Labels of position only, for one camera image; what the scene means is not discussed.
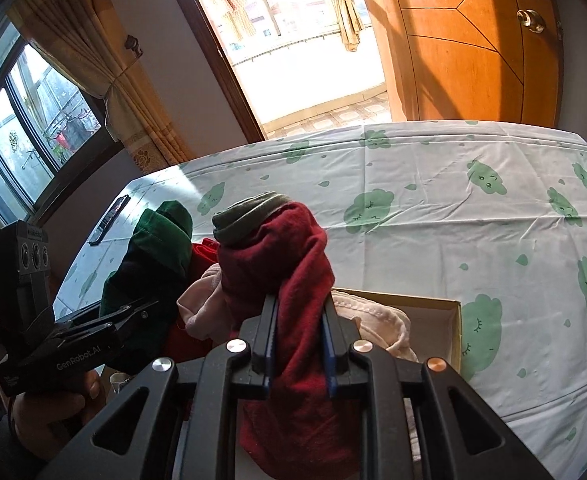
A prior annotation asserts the window with dark frame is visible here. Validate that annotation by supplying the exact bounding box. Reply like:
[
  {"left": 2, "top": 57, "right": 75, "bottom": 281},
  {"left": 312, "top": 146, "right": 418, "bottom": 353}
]
[{"left": 0, "top": 10, "right": 124, "bottom": 226}]

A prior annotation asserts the balcony curtain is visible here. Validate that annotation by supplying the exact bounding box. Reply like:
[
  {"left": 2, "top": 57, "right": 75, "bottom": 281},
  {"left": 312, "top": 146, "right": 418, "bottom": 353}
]
[{"left": 318, "top": 0, "right": 365, "bottom": 53}]

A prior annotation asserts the dark green underwear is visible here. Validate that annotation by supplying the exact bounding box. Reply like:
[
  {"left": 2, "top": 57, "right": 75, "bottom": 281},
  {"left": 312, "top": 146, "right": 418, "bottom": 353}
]
[{"left": 98, "top": 200, "right": 194, "bottom": 376}]

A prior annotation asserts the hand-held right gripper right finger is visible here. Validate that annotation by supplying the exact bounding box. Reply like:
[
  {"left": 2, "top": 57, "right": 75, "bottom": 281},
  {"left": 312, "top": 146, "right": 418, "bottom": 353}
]
[{"left": 325, "top": 299, "right": 557, "bottom": 480}]

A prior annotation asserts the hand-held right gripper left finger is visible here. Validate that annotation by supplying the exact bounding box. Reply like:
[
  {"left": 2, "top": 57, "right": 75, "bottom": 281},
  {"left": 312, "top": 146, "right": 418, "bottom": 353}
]
[{"left": 38, "top": 294, "right": 280, "bottom": 480}]

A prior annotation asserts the brass door knob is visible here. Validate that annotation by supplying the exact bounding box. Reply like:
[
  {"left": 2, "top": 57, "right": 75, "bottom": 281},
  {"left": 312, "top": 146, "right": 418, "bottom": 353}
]
[{"left": 517, "top": 8, "right": 547, "bottom": 35}]

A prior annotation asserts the patterned hanging cloth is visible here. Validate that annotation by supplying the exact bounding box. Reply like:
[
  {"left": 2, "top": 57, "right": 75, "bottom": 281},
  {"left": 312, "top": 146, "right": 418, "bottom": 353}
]
[{"left": 208, "top": 0, "right": 261, "bottom": 43}]

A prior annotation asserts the red underwear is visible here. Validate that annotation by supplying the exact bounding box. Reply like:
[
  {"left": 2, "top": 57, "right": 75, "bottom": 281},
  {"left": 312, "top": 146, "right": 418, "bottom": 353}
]
[{"left": 163, "top": 237, "right": 224, "bottom": 421}]

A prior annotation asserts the dark red sock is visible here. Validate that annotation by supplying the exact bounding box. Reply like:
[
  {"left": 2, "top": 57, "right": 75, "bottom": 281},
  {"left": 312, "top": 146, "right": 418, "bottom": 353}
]
[{"left": 212, "top": 191, "right": 369, "bottom": 478}]

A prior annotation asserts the black phone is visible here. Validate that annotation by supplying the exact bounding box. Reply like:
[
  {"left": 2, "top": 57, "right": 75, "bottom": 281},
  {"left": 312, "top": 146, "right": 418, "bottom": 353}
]
[{"left": 88, "top": 194, "right": 131, "bottom": 247}]

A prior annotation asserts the table with cloud-print cloth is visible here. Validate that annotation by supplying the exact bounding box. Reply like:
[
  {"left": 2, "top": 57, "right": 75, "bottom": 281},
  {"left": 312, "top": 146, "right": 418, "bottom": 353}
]
[{"left": 53, "top": 120, "right": 587, "bottom": 480}]

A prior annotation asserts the yellow tied curtain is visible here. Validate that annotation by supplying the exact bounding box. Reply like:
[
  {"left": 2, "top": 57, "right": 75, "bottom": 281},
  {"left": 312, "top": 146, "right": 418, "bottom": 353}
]
[{"left": 6, "top": 0, "right": 196, "bottom": 176}]

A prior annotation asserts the wooden door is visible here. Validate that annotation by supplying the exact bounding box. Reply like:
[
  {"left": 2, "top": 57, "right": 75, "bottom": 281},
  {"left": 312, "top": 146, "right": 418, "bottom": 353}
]
[{"left": 353, "top": 0, "right": 565, "bottom": 128}]

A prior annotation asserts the wooden door frame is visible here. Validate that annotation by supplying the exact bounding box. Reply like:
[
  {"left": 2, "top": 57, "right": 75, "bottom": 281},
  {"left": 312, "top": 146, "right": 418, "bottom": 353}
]
[{"left": 157, "top": 0, "right": 266, "bottom": 143}]

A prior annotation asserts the person's left hand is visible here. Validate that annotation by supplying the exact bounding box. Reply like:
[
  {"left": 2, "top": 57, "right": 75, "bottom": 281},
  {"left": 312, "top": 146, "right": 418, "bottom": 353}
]
[{"left": 10, "top": 367, "right": 102, "bottom": 462}]

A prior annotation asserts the hanging laundry outside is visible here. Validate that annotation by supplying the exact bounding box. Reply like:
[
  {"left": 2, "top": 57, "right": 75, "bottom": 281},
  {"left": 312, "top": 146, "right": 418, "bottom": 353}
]
[{"left": 48, "top": 110, "right": 99, "bottom": 156}]

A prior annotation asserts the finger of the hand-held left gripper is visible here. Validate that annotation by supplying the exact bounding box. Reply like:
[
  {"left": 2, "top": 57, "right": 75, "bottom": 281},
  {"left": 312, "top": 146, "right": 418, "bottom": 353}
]
[
  {"left": 56, "top": 297, "right": 160, "bottom": 329},
  {"left": 107, "top": 309, "right": 150, "bottom": 357}
]

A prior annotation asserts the shallow cardboard box tray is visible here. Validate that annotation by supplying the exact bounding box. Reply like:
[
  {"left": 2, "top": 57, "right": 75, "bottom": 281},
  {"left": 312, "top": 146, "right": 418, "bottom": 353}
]
[{"left": 233, "top": 287, "right": 463, "bottom": 480}]

